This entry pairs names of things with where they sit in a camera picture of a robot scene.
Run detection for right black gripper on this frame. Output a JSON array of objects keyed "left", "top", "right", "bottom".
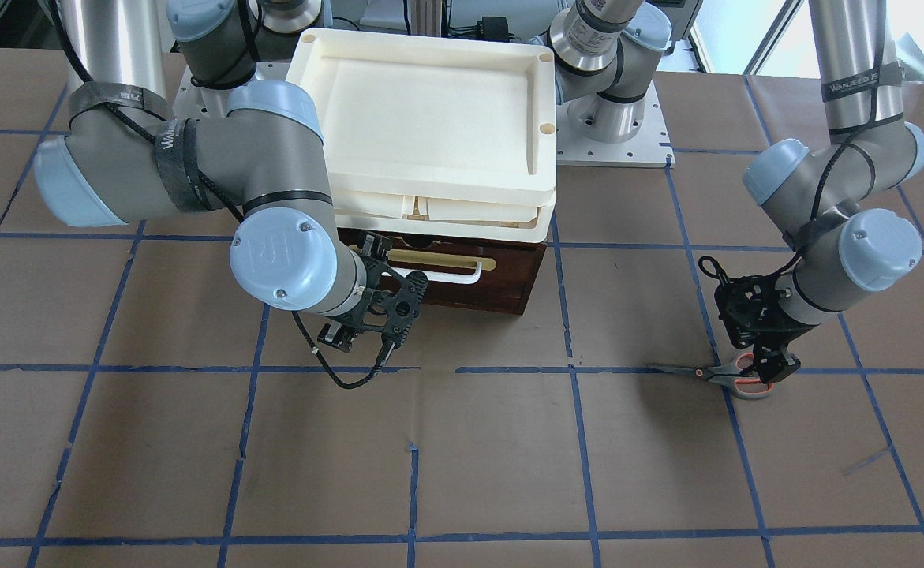
[{"left": 343, "top": 261, "right": 428, "bottom": 337}]

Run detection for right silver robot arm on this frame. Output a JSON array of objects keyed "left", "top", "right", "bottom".
[{"left": 33, "top": 1, "right": 427, "bottom": 348}]

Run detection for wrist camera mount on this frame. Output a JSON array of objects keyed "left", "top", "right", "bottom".
[
  {"left": 698, "top": 256, "right": 774, "bottom": 349},
  {"left": 317, "top": 313, "right": 385, "bottom": 353}
]

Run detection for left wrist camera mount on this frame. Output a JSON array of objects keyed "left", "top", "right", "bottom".
[{"left": 698, "top": 256, "right": 774, "bottom": 349}]

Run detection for cream plastic tray cabinet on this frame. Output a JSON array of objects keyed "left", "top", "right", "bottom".
[{"left": 287, "top": 28, "right": 558, "bottom": 242}]

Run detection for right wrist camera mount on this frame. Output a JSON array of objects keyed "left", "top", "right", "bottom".
[{"left": 317, "top": 313, "right": 385, "bottom": 353}]

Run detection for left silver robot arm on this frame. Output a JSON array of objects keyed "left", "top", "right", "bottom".
[{"left": 533, "top": 1, "right": 924, "bottom": 399}]

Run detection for orange grey handled scissors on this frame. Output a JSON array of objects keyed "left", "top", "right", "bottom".
[{"left": 649, "top": 352, "right": 774, "bottom": 400}]

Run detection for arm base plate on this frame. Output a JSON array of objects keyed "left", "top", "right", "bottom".
[
  {"left": 556, "top": 83, "right": 675, "bottom": 168},
  {"left": 172, "top": 62, "right": 290, "bottom": 118}
]

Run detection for brown paper table cover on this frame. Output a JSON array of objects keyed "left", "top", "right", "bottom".
[{"left": 0, "top": 50, "right": 924, "bottom": 567}]

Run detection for dark wooden drawer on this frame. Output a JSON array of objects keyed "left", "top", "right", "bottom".
[{"left": 378, "top": 231, "right": 547, "bottom": 316}]

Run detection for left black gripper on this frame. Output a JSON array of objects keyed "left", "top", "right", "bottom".
[{"left": 716, "top": 272, "right": 806, "bottom": 388}]

